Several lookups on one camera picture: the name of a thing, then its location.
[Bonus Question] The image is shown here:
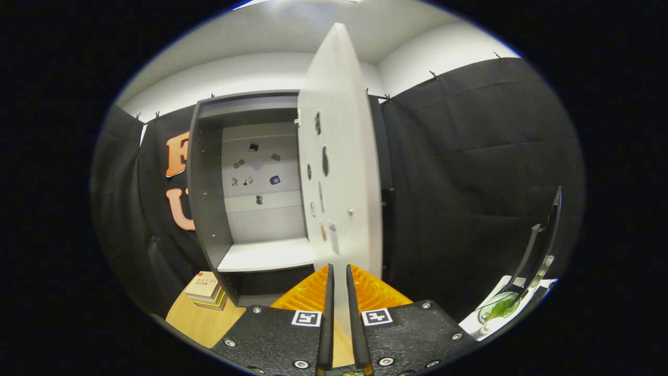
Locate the ceiling panel light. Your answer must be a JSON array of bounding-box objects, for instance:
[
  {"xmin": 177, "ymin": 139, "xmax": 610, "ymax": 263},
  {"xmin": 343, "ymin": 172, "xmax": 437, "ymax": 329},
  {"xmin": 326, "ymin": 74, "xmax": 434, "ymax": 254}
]
[{"xmin": 232, "ymin": 0, "xmax": 361, "ymax": 11}]

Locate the black backdrop cloth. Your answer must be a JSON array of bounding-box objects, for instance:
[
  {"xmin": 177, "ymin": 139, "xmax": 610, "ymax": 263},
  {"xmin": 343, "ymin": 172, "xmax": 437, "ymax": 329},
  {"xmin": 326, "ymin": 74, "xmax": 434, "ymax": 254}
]
[{"xmin": 90, "ymin": 56, "xmax": 588, "ymax": 324}]

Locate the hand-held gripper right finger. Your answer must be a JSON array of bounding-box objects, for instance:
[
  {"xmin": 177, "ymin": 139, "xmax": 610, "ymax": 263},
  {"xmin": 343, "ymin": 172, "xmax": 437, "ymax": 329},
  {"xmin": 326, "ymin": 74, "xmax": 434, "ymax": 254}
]
[{"xmin": 345, "ymin": 263, "xmax": 478, "ymax": 376}]

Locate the book with yellow edge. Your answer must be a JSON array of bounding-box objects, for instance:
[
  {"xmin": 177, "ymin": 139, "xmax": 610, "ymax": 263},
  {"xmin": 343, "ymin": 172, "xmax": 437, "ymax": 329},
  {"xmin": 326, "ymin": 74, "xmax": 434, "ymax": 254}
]
[{"xmin": 189, "ymin": 290, "xmax": 229, "ymax": 312}]

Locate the black curved stand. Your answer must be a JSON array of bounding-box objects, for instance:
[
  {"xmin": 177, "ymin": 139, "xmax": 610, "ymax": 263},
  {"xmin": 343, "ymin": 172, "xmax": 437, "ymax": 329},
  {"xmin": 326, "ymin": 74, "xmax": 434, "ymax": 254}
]
[{"xmin": 509, "ymin": 186, "xmax": 564, "ymax": 306}]

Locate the grey shoe cabinet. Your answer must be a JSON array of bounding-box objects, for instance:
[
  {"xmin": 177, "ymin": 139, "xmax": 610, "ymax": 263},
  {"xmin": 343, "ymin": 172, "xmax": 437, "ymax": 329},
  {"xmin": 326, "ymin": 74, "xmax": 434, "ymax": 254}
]
[{"xmin": 186, "ymin": 90, "xmax": 395, "ymax": 308}]

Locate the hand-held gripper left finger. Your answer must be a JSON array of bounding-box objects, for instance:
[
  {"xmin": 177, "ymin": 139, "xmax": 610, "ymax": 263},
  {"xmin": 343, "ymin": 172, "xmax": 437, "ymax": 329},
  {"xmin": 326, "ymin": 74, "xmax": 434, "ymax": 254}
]
[{"xmin": 209, "ymin": 263, "xmax": 336, "ymax": 376}]

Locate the row of black cloth clips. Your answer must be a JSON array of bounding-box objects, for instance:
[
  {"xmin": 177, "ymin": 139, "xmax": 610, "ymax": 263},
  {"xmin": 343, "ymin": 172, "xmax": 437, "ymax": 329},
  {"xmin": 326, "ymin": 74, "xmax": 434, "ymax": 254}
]
[{"xmin": 135, "ymin": 51, "xmax": 504, "ymax": 121}]

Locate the beige book with red print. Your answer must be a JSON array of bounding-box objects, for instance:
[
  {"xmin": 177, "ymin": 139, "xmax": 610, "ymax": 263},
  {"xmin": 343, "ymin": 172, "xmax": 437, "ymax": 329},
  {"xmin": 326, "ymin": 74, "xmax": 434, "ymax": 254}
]
[{"xmin": 185, "ymin": 272, "xmax": 224, "ymax": 301}]

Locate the glass bowl with green item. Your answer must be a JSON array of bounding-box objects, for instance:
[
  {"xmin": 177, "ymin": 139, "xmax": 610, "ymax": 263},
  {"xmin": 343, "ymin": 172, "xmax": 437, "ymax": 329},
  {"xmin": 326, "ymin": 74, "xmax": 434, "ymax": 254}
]
[{"xmin": 478, "ymin": 291, "xmax": 521, "ymax": 324}]

